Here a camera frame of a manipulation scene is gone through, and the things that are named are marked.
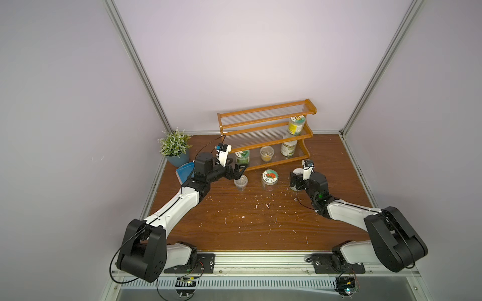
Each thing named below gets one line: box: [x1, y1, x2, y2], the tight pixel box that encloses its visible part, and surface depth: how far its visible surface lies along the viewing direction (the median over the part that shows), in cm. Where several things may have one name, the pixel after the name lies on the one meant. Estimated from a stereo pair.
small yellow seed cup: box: [259, 145, 275, 163], surface depth 105 cm
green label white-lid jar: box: [280, 140, 299, 158], surface depth 103 cm
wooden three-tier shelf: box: [217, 98, 317, 171], surface depth 99 cm
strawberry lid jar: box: [261, 168, 280, 192], surface depth 92 cm
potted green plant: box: [157, 127, 194, 168], surface depth 97 cm
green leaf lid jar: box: [234, 149, 250, 165], surface depth 99 cm
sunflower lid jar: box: [288, 115, 306, 135], surface depth 97 cm
